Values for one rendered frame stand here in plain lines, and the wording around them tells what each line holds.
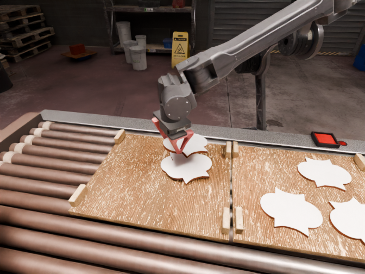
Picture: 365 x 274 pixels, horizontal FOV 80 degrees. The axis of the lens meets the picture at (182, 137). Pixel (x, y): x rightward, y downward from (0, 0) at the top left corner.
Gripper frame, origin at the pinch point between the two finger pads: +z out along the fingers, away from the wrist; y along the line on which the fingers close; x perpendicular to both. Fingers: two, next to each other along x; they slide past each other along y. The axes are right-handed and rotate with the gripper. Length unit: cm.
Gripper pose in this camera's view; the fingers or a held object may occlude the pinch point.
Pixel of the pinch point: (172, 143)
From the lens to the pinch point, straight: 63.1
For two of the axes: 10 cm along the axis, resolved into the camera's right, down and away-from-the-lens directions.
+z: 0.1, 7.9, 6.1
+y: -5.2, -5.2, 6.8
